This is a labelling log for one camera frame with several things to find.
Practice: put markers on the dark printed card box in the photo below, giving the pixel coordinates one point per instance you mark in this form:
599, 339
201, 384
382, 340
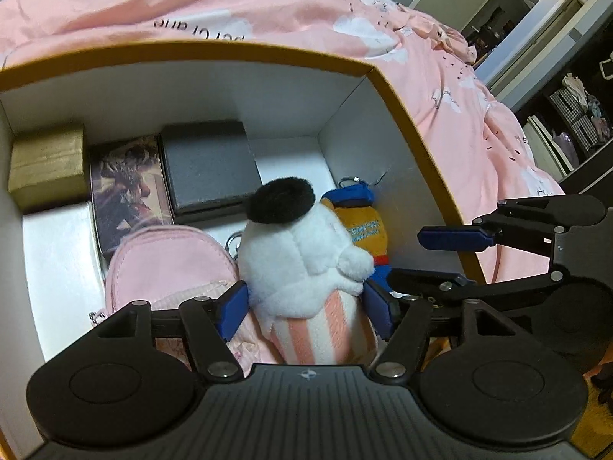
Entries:
129, 194

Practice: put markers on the silver box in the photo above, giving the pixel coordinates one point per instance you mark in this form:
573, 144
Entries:
62, 258

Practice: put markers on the checkered storage box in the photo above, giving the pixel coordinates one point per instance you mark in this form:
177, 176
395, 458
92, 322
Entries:
574, 115

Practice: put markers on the pink mini backpack pouch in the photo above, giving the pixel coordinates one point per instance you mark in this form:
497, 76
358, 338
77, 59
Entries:
143, 268

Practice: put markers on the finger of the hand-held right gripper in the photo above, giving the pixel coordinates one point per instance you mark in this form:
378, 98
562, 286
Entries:
431, 285
455, 239

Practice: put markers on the gold box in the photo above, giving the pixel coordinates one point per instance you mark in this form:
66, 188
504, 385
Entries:
48, 167

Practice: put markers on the upright white books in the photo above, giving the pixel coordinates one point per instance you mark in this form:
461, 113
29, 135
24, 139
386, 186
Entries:
546, 146

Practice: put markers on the dark bookshelf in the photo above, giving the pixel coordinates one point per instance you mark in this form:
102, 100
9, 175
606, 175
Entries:
574, 120

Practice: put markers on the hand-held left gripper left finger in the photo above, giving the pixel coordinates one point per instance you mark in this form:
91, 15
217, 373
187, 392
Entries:
232, 309

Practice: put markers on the white plush toy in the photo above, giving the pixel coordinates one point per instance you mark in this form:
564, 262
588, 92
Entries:
297, 263

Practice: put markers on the orange cardboard box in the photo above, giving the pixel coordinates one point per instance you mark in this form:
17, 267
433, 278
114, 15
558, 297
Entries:
306, 105

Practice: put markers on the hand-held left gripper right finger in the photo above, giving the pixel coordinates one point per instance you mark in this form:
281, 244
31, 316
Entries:
380, 309

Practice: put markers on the pink printed blanket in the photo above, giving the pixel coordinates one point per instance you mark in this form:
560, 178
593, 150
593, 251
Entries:
239, 5

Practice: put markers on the dark grey box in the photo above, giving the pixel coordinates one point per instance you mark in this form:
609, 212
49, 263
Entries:
208, 167

